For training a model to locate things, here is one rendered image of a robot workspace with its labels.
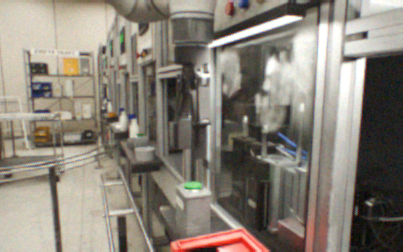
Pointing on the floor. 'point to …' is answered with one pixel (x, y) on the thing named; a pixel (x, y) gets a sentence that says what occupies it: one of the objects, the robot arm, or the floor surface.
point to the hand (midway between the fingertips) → (191, 141)
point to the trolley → (23, 156)
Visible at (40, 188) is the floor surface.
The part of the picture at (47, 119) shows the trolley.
